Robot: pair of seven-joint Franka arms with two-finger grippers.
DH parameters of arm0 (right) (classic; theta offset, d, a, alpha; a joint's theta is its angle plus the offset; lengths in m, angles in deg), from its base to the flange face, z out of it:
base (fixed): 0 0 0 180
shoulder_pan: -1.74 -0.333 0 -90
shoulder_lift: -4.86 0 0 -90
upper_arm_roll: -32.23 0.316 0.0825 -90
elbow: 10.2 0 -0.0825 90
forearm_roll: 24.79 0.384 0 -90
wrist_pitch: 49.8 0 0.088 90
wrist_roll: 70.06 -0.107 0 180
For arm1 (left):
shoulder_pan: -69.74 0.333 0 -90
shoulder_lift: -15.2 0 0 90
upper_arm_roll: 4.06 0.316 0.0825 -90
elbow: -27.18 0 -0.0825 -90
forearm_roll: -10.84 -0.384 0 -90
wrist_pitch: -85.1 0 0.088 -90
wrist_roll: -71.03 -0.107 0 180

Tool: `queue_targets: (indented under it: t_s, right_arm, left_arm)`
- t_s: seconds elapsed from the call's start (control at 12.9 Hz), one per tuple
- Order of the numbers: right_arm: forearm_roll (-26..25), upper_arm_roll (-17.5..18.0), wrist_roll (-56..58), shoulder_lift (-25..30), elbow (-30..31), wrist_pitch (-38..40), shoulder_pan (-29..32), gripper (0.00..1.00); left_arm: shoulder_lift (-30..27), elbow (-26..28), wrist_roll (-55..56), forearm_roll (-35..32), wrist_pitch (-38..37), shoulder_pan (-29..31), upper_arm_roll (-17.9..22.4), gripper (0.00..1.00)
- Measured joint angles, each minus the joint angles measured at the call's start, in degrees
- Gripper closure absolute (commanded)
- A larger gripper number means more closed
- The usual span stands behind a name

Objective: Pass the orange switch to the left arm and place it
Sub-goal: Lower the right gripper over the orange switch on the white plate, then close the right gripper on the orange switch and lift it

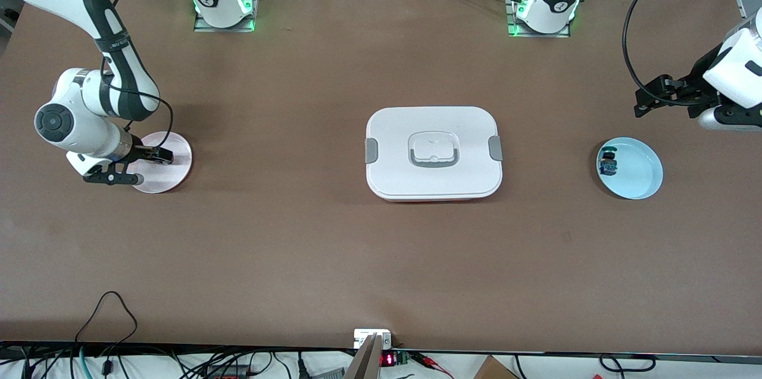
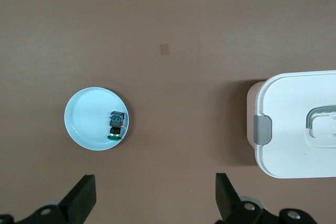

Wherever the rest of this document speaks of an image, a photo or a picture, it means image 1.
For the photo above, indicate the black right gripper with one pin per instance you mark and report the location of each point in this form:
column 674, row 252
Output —
column 139, row 152

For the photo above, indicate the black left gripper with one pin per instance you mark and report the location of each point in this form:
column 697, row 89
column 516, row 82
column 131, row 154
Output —
column 698, row 77

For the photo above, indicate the white lidded lunch box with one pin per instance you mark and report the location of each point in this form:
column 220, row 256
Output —
column 434, row 129

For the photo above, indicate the round pink plate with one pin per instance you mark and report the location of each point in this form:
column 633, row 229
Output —
column 172, row 179

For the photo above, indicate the round light blue plate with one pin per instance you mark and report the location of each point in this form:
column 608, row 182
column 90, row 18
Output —
column 640, row 171

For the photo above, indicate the black table edge trim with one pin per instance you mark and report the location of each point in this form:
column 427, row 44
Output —
column 178, row 348

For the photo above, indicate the small white clamp block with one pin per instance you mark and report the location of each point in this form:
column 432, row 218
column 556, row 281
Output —
column 363, row 337

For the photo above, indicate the grey aluminium bar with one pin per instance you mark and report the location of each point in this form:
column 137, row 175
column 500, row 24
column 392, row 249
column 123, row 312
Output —
column 366, row 361

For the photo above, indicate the red LED display module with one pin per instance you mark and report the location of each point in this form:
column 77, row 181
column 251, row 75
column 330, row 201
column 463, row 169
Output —
column 388, row 360

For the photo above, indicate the brown cardboard piece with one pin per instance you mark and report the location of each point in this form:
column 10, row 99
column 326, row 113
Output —
column 494, row 370

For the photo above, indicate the red clip lead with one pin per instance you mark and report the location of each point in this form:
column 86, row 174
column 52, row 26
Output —
column 431, row 362

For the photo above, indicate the green push button switch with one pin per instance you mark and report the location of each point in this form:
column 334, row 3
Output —
column 608, row 162

